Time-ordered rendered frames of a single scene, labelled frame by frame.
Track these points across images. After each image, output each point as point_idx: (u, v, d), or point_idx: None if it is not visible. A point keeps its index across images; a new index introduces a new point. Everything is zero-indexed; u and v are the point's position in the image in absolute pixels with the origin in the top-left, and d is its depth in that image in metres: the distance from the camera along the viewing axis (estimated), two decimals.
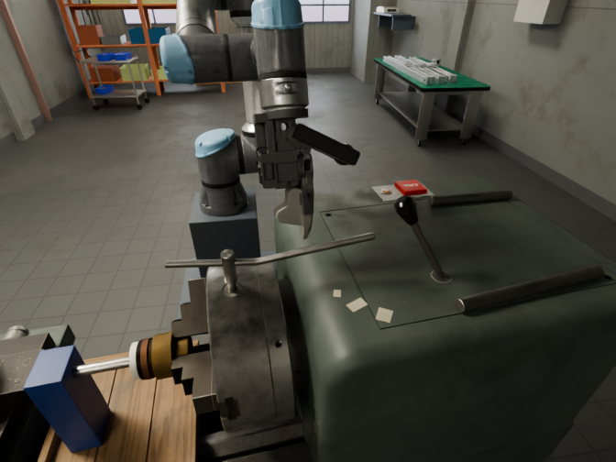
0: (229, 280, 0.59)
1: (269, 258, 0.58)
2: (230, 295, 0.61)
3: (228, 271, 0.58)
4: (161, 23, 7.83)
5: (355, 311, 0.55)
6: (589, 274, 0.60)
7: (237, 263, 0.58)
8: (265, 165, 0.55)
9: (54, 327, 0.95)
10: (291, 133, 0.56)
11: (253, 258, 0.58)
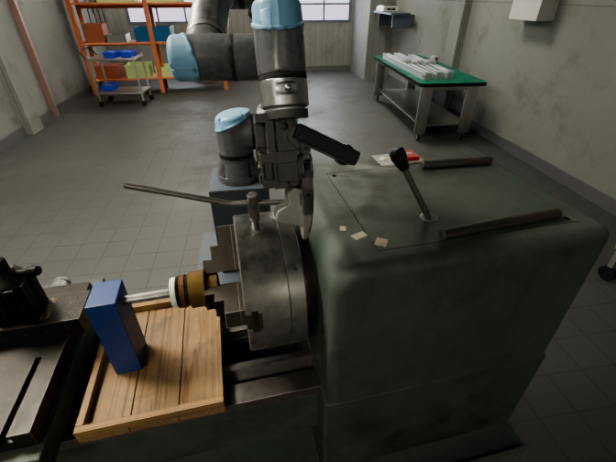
0: None
1: (218, 198, 0.70)
2: None
3: None
4: (165, 21, 7.96)
5: (357, 239, 0.68)
6: (550, 214, 0.73)
7: (245, 200, 0.71)
8: (265, 165, 0.55)
9: (92, 280, 1.08)
10: (291, 133, 0.56)
11: (232, 201, 0.70)
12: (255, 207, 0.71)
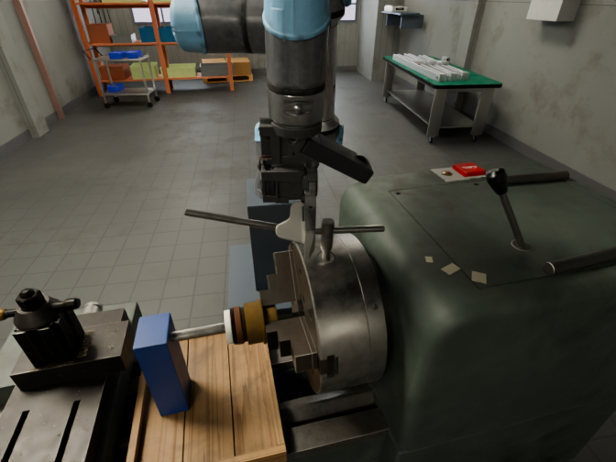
0: None
1: None
2: None
3: None
4: (170, 22, 7.87)
5: (451, 274, 0.59)
6: None
7: (318, 227, 0.62)
8: (266, 181, 0.51)
9: (125, 304, 0.99)
10: (299, 148, 0.50)
11: None
12: (330, 236, 0.62)
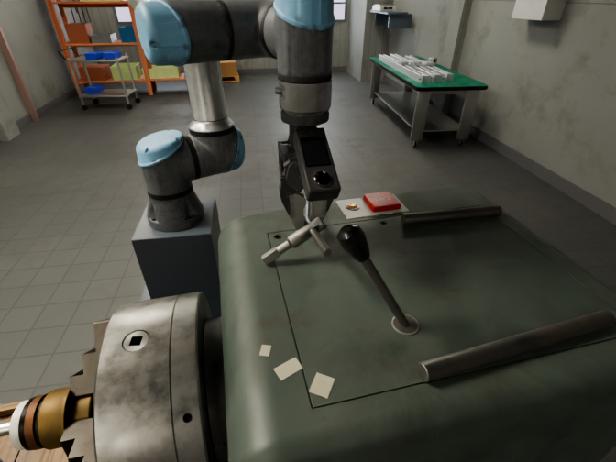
0: (300, 244, 0.58)
1: (309, 215, 0.64)
2: (140, 332, 0.49)
3: (310, 237, 0.59)
4: None
5: (284, 379, 0.41)
6: (598, 324, 0.46)
7: None
8: (280, 152, 0.60)
9: None
10: (294, 135, 0.54)
11: (309, 219, 0.62)
12: (306, 226, 0.57)
